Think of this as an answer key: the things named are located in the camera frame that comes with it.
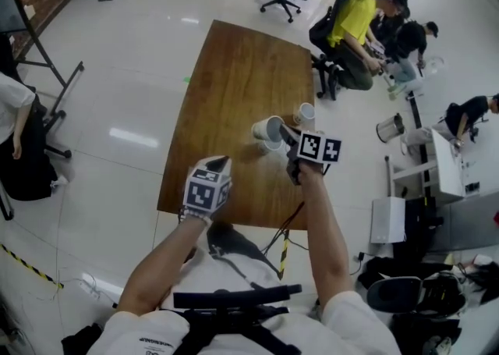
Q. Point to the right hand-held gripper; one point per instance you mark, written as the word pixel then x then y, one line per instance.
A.
pixel 317 147

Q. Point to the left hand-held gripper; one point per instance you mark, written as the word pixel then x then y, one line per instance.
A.
pixel 204 193

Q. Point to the white paper cup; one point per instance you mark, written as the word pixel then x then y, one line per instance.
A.
pixel 305 113
pixel 272 146
pixel 266 128

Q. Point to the black shoulder bag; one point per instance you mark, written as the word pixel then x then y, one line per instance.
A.
pixel 238 244

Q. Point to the person's left forearm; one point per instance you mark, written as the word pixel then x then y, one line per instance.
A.
pixel 167 260

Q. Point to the person's right forearm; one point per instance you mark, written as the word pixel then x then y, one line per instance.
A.
pixel 325 228

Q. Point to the person's white trousers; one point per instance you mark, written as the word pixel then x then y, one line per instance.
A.
pixel 218 271

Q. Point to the yellow black striped table leg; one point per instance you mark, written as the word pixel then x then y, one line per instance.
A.
pixel 284 254

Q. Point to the silver trash can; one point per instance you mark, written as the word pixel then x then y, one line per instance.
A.
pixel 390 129

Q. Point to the black chest harness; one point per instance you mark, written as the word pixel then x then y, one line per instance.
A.
pixel 234 299

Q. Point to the white box appliance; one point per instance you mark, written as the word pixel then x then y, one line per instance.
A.
pixel 386 221

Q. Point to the white power strip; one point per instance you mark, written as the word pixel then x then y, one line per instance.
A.
pixel 90 289

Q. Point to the white desk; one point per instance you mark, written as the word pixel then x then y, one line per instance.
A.
pixel 448 166

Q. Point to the grey black office chair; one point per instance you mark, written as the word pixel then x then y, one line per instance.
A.
pixel 393 295

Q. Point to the yellow black floor tape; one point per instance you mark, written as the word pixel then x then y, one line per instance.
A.
pixel 27 265

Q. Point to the person's white shirt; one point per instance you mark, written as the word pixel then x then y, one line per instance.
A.
pixel 351 326

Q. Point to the black whiteboard stand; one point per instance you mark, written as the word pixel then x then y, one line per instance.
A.
pixel 43 61

